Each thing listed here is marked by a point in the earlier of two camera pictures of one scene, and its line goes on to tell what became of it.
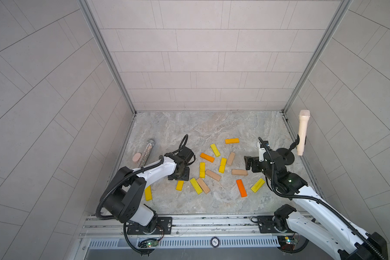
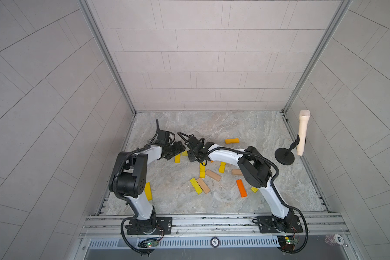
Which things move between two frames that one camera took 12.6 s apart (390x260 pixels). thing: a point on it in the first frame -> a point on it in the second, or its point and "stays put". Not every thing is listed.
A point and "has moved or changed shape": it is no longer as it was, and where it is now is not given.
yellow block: [148, 194] stays put
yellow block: [202, 170] stays put
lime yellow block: [196, 186] stays put
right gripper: [254, 161] -> [190, 157]
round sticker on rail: [215, 242] stays put
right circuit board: [288, 242] stays put
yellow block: [180, 185] has moved or changed shape
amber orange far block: [231, 141] stays put
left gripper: [186, 176] -> [176, 150]
